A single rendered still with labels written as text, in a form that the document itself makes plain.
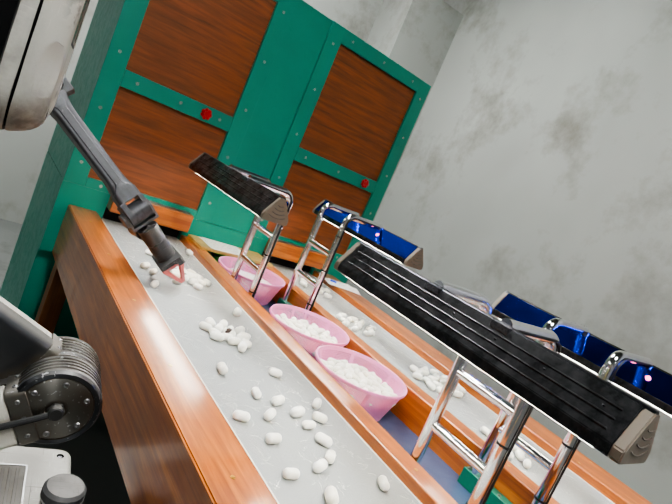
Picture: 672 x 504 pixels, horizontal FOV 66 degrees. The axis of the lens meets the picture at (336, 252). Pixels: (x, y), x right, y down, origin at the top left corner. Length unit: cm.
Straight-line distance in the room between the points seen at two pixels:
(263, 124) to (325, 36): 44
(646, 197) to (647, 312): 57
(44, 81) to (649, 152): 277
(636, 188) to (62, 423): 268
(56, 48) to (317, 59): 168
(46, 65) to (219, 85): 146
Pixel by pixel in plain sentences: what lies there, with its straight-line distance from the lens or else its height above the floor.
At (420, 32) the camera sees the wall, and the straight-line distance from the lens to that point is 451.
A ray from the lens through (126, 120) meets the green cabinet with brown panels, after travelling 202.
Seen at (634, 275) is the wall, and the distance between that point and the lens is 285.
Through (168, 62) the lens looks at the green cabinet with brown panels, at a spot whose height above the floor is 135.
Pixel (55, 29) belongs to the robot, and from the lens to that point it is 67.
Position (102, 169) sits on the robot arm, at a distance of 147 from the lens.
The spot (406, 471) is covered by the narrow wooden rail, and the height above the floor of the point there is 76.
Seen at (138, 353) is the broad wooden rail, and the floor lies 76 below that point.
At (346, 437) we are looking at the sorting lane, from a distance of 112.
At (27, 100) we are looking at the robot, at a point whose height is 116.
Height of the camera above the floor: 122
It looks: 8 degrees down
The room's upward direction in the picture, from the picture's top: 23 degrees clockwise
